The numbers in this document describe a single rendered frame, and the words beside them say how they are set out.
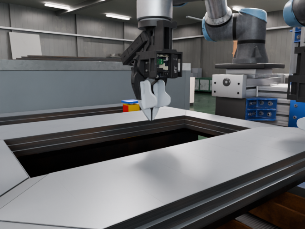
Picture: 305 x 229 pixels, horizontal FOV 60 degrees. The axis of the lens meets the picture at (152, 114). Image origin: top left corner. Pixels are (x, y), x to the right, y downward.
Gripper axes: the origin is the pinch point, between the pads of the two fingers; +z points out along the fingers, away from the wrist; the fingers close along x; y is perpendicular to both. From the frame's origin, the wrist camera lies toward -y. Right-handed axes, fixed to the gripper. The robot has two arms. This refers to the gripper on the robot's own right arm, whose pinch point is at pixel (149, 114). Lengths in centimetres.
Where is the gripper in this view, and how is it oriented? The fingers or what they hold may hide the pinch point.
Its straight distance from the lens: 61.0
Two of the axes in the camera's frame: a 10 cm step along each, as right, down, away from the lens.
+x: 8.1, -1.0, 5.8
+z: 0.0, 9.9, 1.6
